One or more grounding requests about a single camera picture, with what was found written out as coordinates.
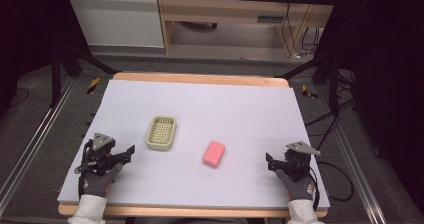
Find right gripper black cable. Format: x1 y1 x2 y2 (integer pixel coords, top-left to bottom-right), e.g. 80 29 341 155
308 160 355 212

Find thin black floor cable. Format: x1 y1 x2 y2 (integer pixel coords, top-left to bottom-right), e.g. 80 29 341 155
8 87 31 109

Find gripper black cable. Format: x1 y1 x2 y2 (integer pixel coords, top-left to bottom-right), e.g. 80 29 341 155
73 139 94 199
308 160 355 212

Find person's right hand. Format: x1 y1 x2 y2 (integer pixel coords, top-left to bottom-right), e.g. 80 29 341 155
274 168 316 202

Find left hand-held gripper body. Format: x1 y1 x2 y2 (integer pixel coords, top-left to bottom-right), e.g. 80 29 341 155
81 132 117 177

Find white cabinet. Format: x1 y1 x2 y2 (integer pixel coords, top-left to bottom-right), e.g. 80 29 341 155
66 0 166 49

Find black metal stand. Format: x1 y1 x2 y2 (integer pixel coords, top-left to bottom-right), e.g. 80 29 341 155
49 42 119 109
274 48 343 116

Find yellow black striped marker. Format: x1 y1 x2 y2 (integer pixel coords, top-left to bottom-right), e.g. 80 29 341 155
86 76 101 95
301 84 320 100

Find white foam mat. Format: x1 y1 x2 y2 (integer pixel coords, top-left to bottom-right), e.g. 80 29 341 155
56 78 331 209

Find metal floor rail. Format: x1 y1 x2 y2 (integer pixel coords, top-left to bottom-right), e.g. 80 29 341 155
0 76 77 216
318 83 390 224

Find pink soap bar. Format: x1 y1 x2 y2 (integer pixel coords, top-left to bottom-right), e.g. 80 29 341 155
202 140 227 169

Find cables under desk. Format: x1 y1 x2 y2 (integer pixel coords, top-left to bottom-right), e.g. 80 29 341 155
280 3 322 58

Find person's left hand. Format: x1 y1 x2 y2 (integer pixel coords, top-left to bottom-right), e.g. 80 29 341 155
80 162 124 198

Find beige slotted soap dish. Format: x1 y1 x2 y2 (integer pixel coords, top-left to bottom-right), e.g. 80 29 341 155
145 115 178 152

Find black curtain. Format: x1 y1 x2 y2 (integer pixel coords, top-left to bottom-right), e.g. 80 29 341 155
0 0 69 118
318 0 424 215

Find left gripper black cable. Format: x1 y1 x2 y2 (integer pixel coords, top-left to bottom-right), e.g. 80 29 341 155
73 139 94 199

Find wooden desk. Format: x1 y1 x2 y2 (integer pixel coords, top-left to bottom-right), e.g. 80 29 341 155
155 0 343 59

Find wooden table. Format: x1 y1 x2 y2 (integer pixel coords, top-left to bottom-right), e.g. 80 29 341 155
57 71 330 219

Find black floor cables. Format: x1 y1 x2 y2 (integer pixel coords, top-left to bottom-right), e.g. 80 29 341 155
304 68 357 152

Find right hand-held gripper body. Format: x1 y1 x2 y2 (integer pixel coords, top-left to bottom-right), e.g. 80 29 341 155
282 140 322 183

